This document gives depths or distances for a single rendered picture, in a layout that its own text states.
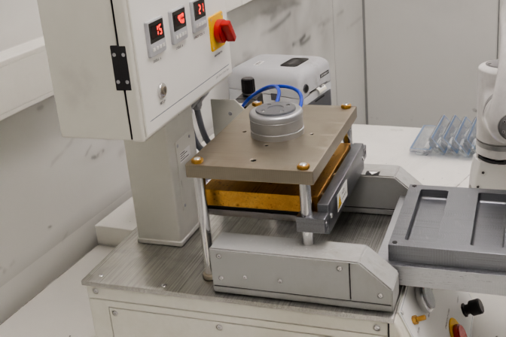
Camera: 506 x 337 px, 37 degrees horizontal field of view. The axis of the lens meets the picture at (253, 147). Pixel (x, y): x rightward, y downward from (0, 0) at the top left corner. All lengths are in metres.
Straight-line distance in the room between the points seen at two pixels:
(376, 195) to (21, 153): 0.66
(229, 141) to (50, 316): 0.53
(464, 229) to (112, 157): 0.89
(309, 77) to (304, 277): 1.08
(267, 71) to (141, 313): 1.04
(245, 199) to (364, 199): 0.26
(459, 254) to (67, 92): 0.56
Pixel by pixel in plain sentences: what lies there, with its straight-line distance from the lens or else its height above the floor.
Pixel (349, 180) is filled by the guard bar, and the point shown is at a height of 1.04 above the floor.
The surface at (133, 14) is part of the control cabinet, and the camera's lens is 0.97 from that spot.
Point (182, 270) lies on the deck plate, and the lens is 1.12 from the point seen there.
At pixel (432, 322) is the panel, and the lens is 1.12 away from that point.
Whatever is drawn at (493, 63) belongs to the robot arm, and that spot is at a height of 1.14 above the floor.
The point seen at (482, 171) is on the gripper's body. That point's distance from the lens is 1.34.
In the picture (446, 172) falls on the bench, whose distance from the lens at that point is 1.86.
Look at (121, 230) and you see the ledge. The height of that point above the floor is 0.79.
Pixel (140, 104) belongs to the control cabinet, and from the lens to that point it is 0.98.
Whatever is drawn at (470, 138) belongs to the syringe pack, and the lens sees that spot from 1.94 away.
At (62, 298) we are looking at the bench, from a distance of 1.48.
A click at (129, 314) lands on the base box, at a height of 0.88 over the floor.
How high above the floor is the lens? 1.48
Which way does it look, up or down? 21 degrees down
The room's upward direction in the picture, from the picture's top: 5 degrees counter-clockwise
